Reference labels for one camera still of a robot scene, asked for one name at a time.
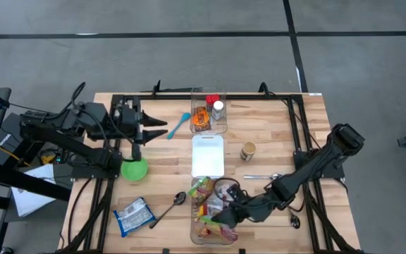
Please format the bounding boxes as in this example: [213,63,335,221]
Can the thin black cable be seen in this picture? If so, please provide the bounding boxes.
[8,102,49,114]

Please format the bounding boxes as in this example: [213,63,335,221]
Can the silver metal spoon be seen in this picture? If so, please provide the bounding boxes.
[242,173,283,181]

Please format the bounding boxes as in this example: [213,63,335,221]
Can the large clear plastic bin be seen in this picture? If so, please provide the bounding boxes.
[190,175,236,246]

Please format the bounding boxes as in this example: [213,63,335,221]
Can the green-edged ramen packet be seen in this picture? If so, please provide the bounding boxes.
[187,176,215,207]
[202,214,240,244]

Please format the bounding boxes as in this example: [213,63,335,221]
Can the yellow cable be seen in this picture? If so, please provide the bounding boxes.
[0,145,31,167]

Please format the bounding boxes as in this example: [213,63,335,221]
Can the black side cart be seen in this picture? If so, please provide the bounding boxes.
[0,160,73,254]

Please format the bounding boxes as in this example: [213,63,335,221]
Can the green plastic bowl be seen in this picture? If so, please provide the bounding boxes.
[120,155,149,182]

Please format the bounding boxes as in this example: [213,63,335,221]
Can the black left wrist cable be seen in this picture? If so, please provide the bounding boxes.
[69,81,143,162]

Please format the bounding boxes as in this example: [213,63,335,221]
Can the tan-lid jar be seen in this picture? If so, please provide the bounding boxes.
[239,140,258,162]

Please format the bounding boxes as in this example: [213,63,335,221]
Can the red-lid spice jar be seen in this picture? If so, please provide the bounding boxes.
[204,93,221,113]

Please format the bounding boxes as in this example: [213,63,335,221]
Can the thick black power cable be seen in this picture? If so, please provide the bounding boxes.
[67,178,93,248]

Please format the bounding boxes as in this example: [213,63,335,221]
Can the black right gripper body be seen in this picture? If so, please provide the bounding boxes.
[236,195,271,223]

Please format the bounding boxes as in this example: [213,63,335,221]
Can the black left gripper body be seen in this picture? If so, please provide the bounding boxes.
[110,97,144,145]

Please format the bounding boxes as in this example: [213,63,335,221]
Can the blue plastic spoon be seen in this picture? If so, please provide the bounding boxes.
[166,111,192,140]

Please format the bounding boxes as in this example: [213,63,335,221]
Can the white paper sheet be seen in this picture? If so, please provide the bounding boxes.
[11,163,59,218]

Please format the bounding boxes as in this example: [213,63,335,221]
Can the white-lid spice jar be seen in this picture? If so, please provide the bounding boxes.
[211,100,226,121]

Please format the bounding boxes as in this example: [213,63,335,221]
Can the blue ramen packet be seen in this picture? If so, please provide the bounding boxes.
[112,196,156,238]

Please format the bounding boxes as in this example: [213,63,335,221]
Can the black metal spoon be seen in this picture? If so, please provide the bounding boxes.
[287,207,301,230]
[148,191,187,230]

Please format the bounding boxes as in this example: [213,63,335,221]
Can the small clear plastic bin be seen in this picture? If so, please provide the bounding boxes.
[190,86,228,135]

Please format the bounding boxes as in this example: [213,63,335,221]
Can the white cutting board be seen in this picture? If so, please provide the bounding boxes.
[190,134,226,179]

